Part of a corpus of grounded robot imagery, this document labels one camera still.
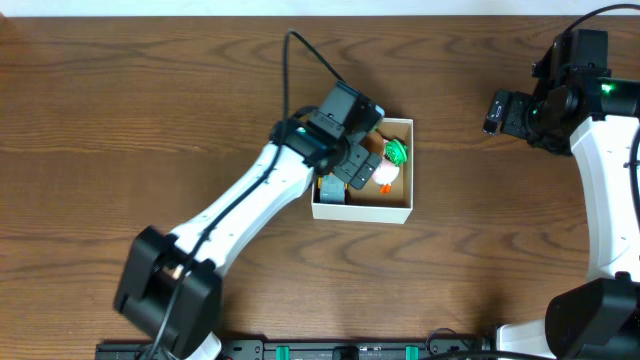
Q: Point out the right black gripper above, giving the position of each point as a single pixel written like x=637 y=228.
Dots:
x=514 y=123

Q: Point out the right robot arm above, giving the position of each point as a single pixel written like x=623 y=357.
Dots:
x=578 y=109

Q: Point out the green spinning top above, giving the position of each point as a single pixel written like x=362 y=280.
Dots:
x=396 y=152

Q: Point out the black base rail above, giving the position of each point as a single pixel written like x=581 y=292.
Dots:
x=256 y=349

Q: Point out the pink duck toy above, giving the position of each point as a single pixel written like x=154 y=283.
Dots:
x=385 y=174

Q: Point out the white cardboard box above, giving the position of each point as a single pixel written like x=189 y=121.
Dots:
x=368 y=204

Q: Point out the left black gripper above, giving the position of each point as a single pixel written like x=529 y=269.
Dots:
x=358 y=166

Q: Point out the grey yellow toy truck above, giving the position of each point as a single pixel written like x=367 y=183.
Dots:
x=331 y=190

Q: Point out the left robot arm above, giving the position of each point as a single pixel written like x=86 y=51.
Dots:
x=171 y=286

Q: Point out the brown plush toy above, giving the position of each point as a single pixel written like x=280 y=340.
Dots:
x=375 y=142

